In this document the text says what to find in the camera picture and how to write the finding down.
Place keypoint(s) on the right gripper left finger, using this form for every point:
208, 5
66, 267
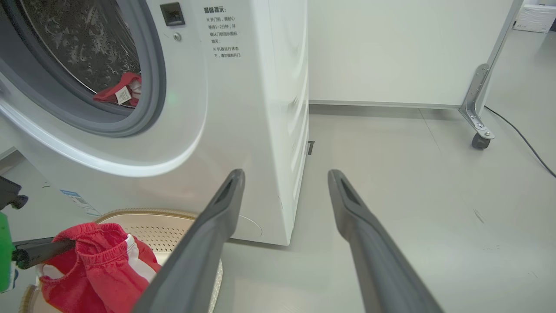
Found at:
195, 261

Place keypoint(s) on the red garment with ribbed waistband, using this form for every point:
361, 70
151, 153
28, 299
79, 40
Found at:
100, 278

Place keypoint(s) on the white mobile partition panel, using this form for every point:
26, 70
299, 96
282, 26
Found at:
391, 52

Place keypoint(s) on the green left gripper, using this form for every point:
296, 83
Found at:
5, 252

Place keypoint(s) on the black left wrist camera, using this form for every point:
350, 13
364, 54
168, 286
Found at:
8, 191

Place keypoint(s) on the cream perforated laundry basket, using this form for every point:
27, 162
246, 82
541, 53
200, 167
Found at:
165, 230

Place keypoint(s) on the white front-load washing machine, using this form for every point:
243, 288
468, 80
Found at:
234, 130

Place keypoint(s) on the grey metal partition leg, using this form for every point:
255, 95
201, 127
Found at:
478, 91

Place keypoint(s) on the blue energy label sticker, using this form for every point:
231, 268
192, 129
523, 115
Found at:
76, 200

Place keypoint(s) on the black caster wheel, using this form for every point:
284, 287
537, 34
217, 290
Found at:
480, 141

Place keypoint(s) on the red garment with care tag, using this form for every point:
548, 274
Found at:
108, 93

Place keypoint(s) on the white cardboard box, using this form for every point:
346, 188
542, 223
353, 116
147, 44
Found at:
536, 17

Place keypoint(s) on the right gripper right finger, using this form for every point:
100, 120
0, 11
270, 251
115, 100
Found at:
382, 269

